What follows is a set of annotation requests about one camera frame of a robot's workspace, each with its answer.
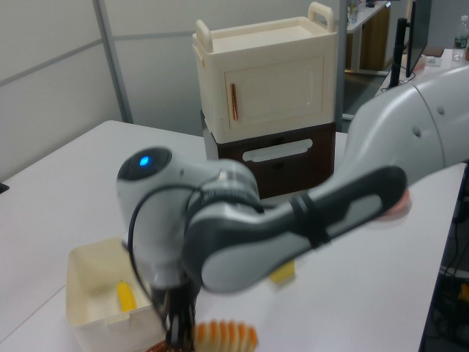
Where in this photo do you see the wooden side desk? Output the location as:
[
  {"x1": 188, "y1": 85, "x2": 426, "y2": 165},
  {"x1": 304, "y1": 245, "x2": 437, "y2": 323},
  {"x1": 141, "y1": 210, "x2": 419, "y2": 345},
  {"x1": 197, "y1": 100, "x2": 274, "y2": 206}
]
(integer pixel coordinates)
[{"x1": 344, "y1": 0, "x2": 391, "y2": 76}]

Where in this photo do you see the cream plastic toy cabinet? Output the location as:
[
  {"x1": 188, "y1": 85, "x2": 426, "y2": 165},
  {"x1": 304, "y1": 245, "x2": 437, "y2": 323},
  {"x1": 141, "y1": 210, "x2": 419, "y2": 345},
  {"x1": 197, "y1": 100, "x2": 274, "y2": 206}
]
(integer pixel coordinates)
[{"x1": 192, "y1": 1, "x2": 338, "y2": 142}]

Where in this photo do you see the orange striped toy bread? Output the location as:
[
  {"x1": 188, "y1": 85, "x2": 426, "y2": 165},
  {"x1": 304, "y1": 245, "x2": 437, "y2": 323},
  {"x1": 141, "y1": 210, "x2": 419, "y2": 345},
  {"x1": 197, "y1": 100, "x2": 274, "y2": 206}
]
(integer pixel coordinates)
[{"x1": 191, "y1": 319, "x2": 259, "y2": 352}]

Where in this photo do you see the yellow foam cube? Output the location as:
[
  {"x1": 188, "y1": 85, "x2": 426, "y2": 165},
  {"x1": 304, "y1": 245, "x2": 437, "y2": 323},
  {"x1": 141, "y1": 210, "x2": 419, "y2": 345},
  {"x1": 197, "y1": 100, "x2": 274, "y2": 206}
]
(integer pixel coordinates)
[{"x1": 268, "y1": 260, "x2": 297, "y2": 285}]

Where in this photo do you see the black computer monitor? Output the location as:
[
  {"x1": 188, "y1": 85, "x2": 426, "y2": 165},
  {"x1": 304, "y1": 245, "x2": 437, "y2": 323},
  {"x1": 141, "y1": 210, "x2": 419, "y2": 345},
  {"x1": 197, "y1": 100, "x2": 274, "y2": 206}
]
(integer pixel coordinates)
[{"x1": 405, "y1": 0, "x2": 430, "y2": 78}]

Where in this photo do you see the white drawer handle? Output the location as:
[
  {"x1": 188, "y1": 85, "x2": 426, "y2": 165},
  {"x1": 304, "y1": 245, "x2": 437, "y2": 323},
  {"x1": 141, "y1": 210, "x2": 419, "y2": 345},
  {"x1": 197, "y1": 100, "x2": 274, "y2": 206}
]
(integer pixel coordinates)
[{"x1": 242, "y1": 138, "x2": 314, "y2": 163}]

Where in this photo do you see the black monitor stand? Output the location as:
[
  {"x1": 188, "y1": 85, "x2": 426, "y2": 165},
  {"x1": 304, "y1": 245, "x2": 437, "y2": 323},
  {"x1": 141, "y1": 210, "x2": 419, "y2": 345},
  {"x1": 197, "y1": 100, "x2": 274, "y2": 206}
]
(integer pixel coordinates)
[{"x1": 387, "y1": 17, "x2": 408, "y2": 89}]

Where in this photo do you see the brown wicker basket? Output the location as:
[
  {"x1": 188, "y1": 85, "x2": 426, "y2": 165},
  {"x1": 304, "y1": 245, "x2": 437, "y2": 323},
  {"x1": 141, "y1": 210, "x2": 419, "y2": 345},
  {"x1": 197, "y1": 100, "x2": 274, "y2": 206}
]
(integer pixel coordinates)
[{"x1": 144, "y1": 338, "x2": 175, "y2": 352}]

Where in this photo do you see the copper cabinet door handle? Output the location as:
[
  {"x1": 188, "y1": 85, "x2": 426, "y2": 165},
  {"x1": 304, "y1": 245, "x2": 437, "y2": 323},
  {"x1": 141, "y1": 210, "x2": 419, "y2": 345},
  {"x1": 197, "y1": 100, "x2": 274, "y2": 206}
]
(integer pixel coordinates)
[{"x1": 229, "y1": 82, "x2": 241, "y2": 122}]

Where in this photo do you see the pink plastic plate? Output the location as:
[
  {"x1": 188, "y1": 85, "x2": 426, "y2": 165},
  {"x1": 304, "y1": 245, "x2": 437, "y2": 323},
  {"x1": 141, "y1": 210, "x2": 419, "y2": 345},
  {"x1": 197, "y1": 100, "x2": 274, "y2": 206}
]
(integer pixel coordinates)
[{"x1": 379, "y1": 188, "x2": 413, "y2": 223}]

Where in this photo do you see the yellow toy banana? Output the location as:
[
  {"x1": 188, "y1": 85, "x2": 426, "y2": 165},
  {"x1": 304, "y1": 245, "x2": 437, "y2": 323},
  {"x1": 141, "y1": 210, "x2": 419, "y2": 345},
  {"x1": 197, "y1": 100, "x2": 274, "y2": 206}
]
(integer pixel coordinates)
[{"x1": 116, "y1": 279, "x2": 138, "y2": 313}]

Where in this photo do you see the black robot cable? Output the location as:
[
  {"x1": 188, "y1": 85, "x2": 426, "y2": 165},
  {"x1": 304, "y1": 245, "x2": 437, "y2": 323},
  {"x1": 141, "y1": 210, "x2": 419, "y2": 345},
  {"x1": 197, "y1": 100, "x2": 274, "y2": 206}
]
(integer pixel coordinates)
[{"x1": 125, "y1": 183, "x2": 206, "y2": 331}]

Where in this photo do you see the clear plastic bottle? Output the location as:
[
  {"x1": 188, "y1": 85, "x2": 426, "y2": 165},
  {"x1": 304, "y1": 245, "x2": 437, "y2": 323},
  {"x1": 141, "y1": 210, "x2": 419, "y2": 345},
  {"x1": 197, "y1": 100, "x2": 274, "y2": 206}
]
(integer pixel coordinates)
[{"x1": 451, "y1": 14, "x2": 469, "y2": 62}]

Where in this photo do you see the dark brown drawer box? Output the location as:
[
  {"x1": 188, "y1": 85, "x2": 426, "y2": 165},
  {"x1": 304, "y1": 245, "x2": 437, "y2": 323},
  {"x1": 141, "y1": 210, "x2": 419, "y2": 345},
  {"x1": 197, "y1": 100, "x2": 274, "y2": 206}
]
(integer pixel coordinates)
[{"x1": 201, "y1": 109, "x2": 337, "y2": 201}]

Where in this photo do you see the cream square plastic bin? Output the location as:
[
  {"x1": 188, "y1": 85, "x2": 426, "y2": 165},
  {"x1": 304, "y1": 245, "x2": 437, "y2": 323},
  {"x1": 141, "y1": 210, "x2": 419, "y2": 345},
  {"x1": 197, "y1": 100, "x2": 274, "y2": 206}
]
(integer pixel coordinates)
[{"x1": 66, "y1": 236, "x2": 166, "y2": 352}]

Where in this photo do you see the grey partition post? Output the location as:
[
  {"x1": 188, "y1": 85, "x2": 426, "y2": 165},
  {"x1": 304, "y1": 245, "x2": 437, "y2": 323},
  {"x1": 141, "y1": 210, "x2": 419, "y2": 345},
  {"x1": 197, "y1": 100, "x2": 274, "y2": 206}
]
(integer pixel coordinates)
[{"x1": 95, "y1": 0, "x2": 134, "y2": 124}]

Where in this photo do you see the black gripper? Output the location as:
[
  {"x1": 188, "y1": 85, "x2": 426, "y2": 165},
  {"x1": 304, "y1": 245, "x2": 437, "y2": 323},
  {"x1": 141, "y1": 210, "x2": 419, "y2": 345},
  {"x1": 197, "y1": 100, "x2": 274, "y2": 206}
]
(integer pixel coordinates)
[{"x1": 151, "y1": 281, "x2": 202, "y2": 348}]

